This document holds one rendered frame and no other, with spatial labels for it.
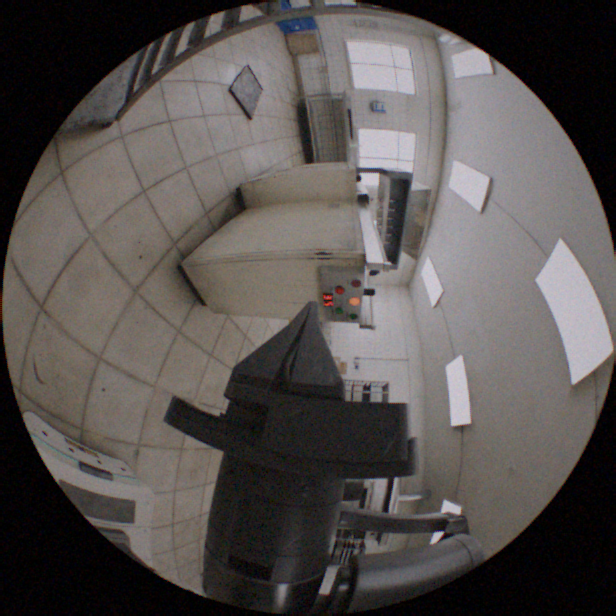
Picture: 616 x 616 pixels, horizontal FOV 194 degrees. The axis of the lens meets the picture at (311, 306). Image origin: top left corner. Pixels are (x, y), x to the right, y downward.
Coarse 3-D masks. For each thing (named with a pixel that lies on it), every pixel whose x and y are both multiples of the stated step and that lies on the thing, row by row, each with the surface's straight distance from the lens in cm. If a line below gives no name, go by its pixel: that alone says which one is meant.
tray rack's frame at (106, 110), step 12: (132, 60) 108; (120, 72) 100; (108, 84) 94; (120, 84) 95; (96, 96) 89; (108, 96) 90; (120, 96) 91; (84, 108) 85; (96, 108) 85; (108, 108) 86; (72, 120) 82; (84, 120) 82; (96, 120) 83; (108, 120) 85; (60, 132) 81
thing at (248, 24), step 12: (288, 12) 57; (300, 12) 57; (312, 12) 57; (324, 12) 57; (336, 12) 57; (348, 12) 58; (360, 12) 58; (372, 12) 58; (384, 12) 58; (396, 12) 59; (240, 24) 60; (252, 24) 59; (264, 24) 59; (420, 24) 61; (432, 24) 61; (216, 36) 61; (228, 36) 61; (456, 36) 64; (204, 48) 64; (180, 60) 66; (156, 72) 72; (168, 72) 70; (120, 108) 85
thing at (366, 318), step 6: (366, 270) 100; (366, 276) 96; (366, 282) 92; (366, 300) 82; (366, 306) 79; (372, 306) 80; (366, 312) 77; (372, 312) 77; (360, 318) 74; (366, 318) 75; (372, 318) 75; (360, 324) 73; (366, 324) 73; (372, 324) 73; (372, 330) 75
